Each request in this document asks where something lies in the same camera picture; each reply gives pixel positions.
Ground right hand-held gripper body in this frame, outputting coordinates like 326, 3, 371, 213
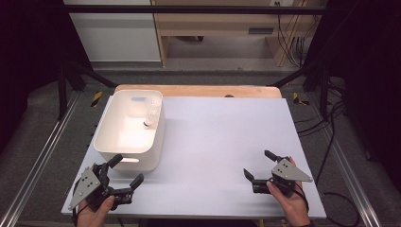
252, 156, 314, 199

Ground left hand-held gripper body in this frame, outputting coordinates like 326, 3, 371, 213
67, 163, 133, 212

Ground white plastic storage bin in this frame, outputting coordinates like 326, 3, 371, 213
93, 89, 166, 173

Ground person's left hand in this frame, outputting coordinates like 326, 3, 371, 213
76, 195, 115, 227

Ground person's right hand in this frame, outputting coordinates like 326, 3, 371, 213
267, 182, 312, 227

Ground white table board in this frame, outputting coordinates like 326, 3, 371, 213
61, 95, 327, 219

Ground yellow black tape strip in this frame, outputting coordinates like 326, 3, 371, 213
90, 90, 104, 108
292, 92, 310, 107

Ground person's dark clothing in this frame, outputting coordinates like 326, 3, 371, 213
138, 218, 259, 227

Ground black metal stand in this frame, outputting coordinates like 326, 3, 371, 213
268, 60, 332, 121
56, 60, 117, 121

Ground wooden table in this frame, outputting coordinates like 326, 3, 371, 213
113, 84, 283, 99

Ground white cabinet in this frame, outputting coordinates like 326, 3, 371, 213
64, 0, 162, 63

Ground dark curtain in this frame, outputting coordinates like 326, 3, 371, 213
306, 0, 401, 190
0, 0, 93, 152

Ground light wooden desk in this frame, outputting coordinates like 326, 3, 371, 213
150, 0, 329, 68

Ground right hand-held gripper cable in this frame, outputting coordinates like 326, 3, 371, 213
294, 183, 310, 213

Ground hand-held gripper cable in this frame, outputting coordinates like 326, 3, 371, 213
294, 183, 310, 213
71, 185, 90, 227

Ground left hand-held gripper cable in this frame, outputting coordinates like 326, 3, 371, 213
71, 185, 90, 227

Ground metal floor rail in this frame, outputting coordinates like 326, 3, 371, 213
306, 94, 382, 227
0, 91, 81, 227

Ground black floor cables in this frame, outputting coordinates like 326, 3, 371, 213
294, 79, 348, 137

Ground long black floor cable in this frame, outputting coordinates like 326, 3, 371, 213
315, 116, 362, 227

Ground black cable bundle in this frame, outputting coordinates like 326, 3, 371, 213
275, 1, 310, 68

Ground black horizontal frame bar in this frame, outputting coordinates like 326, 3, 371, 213
62, 4, 329, 15

